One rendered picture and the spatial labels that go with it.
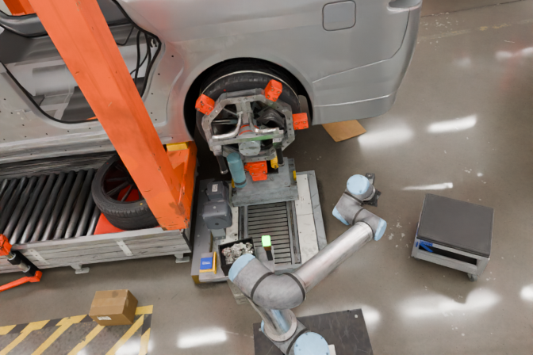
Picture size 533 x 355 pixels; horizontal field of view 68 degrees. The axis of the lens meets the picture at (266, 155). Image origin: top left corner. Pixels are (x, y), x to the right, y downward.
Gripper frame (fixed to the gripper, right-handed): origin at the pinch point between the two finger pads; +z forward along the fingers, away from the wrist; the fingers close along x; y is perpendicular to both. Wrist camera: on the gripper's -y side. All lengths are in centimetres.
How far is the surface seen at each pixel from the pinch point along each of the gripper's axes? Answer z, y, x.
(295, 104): -2, -52, -52
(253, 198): 50, 0, -99
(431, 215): 58, -1, 22
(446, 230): 56, 7, 31
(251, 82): -28, -55, -69
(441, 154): 129, -61, 20
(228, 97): -33, -44, -80
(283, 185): 54, -12, -79
